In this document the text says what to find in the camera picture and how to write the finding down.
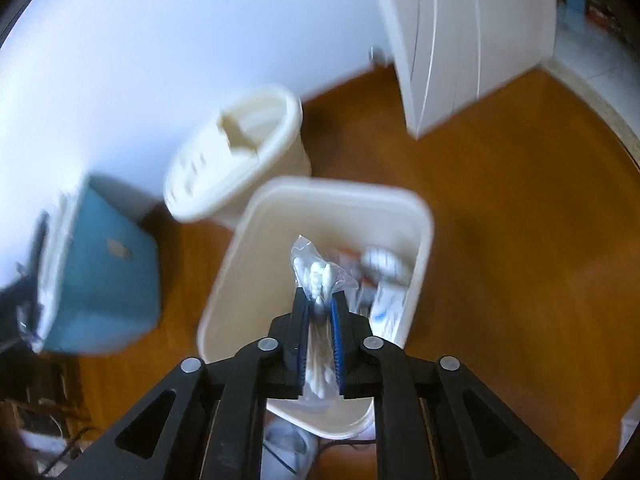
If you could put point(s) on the white rounded object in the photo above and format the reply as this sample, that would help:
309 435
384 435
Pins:
290 447

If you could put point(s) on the clear bag of cotton swabs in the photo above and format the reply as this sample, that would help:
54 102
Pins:
317 280

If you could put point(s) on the white cabinet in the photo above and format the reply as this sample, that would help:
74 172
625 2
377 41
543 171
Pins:
460 35

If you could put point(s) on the cream bin with lid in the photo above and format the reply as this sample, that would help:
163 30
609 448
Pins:
230 160

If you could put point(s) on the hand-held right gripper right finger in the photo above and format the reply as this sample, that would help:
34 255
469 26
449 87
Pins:
338 355

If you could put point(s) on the cream rectangular bin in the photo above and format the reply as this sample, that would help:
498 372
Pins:
310 215

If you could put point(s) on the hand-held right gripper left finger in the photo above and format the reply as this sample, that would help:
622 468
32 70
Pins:
302 360

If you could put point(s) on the teal plastic bin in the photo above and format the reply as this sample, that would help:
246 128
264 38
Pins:
105 280

